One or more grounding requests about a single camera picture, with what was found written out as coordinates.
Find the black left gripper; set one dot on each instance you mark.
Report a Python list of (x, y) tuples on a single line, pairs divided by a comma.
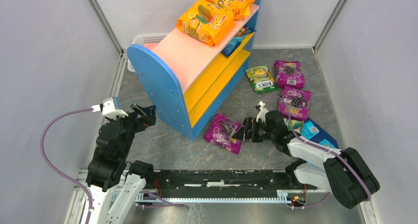
[(140, 118)]

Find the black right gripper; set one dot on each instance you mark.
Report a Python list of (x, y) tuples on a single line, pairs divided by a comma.
[(251, 132)]

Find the purple candy bag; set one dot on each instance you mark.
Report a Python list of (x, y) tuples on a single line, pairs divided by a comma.
[(221, 132), (289, 74), (295, 102)]

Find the yellow green Fox's candy bag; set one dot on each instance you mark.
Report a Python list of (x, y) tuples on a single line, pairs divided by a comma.
[(261, 79)]

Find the blue Slendy candy bag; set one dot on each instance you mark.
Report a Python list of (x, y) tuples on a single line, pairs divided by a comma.
[(235, 42)]

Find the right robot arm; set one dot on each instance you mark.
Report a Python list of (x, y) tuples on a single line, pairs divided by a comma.
[(341, 172)]

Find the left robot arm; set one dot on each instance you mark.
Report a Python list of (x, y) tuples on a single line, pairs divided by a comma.
[(109, 161)]

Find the blue pink yellow shelf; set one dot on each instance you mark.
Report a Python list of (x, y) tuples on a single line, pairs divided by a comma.
[(187, 80)]

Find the purple candy bag top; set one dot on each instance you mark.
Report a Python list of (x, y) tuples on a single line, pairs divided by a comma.
[(289, 74)]

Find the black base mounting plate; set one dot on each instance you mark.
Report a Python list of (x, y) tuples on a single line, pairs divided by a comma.
[(222, 183)]

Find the white plastic basket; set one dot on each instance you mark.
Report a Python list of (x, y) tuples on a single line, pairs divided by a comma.
[(143, 43)]

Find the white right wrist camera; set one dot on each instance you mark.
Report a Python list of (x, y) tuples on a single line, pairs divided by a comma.
[(262, 111)]

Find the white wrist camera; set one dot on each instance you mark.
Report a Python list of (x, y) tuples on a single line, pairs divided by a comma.
[(262, 111), (110, 108)]

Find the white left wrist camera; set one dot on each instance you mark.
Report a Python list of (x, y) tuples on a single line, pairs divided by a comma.
[(110, 108)]

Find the white slotted cable duct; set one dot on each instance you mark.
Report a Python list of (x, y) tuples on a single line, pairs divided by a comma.
[(280, 198)]

